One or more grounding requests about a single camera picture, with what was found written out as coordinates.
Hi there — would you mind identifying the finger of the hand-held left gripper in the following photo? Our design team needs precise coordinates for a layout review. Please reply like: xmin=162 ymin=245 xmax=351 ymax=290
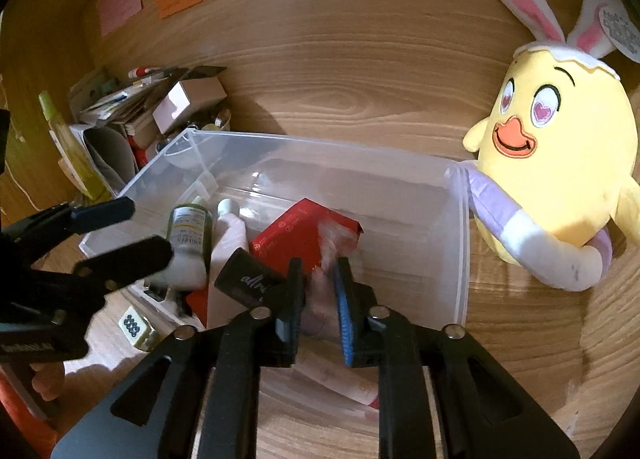
xmin=14 ymin=196 xmax=137 ymax=241
xmin=74 ymin=235 xmax=174 ymax=291

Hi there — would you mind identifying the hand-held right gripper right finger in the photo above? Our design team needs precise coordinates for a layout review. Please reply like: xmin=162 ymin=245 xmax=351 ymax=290
xmin=334 ymin=256 xmax=583 ymax=459

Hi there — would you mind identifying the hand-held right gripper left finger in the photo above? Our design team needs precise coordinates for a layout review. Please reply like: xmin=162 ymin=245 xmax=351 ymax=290
xmin=50 ymin=256 xmax=307 ymax=459

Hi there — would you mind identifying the pale pink fluffy item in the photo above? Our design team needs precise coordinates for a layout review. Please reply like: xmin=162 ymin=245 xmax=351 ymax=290
xmin=304 ymin=218 xmax=360 ymax=340

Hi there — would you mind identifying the small green label bottle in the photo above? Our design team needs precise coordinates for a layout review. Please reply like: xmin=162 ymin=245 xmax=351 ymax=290
xmin=167 ymin=195 xmax=213 ymax=265

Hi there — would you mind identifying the red foil pouch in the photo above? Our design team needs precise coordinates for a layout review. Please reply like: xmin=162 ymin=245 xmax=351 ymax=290
xmin=187 ymin=198 xmax=365 ymax=331

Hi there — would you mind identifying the pale pink squeeze tube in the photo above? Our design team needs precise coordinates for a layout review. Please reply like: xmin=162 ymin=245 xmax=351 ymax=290
xmin=206 ymin=198 xmax=251 ymax=331

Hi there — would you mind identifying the clear plastic bin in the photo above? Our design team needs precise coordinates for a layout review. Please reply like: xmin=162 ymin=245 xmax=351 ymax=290
xmin=79 ymin=128 xmax=472 ymax=422

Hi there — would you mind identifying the person's left hand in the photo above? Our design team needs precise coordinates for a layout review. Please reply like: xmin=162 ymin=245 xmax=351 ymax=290
xmin=27 ymin=361 xmax=68 ymax=402

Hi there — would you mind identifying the black squeeze tube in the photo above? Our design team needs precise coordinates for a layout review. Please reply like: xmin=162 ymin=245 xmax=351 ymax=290
xmin=214 ymin=248 xmax=286 ymax=310

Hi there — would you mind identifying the white paper folder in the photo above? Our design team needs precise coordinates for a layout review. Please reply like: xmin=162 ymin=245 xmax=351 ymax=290
xmin=70 ymin=124 xmax=138 ymax=195

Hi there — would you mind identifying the white green mahjong tile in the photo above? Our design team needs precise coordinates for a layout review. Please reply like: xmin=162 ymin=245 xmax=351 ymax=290
xmin=120 ymin=305 xmax=161 ymax=351

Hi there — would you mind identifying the yellow-green spray bottle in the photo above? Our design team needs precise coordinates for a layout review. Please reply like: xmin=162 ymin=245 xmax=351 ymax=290
xmin=38 ymin=90 xmax=113 ymax=202

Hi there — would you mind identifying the pink printed packet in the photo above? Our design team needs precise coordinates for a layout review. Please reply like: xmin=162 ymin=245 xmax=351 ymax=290
xmin=295 ymin=349 xmax=381 ymax=410

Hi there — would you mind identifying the white bowl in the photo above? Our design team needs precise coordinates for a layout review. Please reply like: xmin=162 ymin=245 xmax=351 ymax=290
xmin=157 ymin=139 xmax=201 ymax=170

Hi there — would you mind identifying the stack of papers and books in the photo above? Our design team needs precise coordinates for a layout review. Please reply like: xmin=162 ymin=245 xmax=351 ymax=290
xmin=67 ymin=66 xmax=228 ymax=137

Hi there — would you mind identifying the small white cardboard box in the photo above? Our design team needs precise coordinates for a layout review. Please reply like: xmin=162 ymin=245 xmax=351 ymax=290
xmin=151 ymin=76 xmax=228 ymax=135

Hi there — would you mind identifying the pink sticky note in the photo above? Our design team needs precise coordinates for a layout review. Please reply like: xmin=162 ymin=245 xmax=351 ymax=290
xmin=96 ymin=0 xmax=143 ymax=37

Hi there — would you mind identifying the yellow chick plush toy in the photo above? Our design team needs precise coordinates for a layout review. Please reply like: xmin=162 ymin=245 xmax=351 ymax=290
xmin=461 ymin=0 xmax=640 ymax=292

